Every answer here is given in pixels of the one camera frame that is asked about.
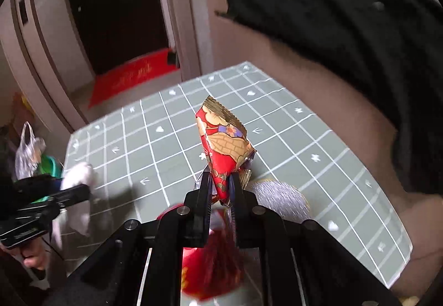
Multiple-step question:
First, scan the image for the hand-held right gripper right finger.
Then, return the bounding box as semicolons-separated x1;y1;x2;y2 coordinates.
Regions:
230;174;402;306

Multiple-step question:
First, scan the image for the green bin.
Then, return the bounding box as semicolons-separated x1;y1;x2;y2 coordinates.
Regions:
33;156;63;204

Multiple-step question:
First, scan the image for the person's left hand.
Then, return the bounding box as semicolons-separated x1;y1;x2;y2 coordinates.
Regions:
21;239;49;272

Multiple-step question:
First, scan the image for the clear plastic bag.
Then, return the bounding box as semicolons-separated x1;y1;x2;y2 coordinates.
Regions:
14;122;47;180

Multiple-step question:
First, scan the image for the red plastic bag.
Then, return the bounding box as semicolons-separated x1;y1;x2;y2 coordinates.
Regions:
157;205;247;301

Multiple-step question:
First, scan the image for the red door mat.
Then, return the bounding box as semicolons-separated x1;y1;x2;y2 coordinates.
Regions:
87;49;181;110

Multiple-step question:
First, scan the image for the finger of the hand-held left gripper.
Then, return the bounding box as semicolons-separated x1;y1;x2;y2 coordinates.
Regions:
45;184;91;211

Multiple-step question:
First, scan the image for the brown sofa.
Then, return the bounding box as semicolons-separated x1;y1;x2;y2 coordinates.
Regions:
187;0;443;300

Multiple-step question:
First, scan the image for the red and gold snack wrapper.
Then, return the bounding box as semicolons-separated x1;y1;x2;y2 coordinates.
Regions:
195;95;258;207

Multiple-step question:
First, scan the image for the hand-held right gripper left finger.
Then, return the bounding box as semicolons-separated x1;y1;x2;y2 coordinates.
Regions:
43;171;213;306

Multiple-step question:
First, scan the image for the green grid tablecloth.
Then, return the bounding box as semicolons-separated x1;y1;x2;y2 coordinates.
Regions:
64;62;414;289

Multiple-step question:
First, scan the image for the black coat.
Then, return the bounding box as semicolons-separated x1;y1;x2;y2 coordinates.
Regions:
215;0;443;196

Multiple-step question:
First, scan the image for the blue patterned oval sponge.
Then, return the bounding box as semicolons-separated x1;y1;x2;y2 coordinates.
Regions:
246;180;311;223

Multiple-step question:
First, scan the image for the white tissue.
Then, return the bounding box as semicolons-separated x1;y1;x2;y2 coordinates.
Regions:
52;162;98;248

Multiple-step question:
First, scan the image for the dark door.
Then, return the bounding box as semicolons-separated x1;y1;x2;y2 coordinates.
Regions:
64;0;177;75

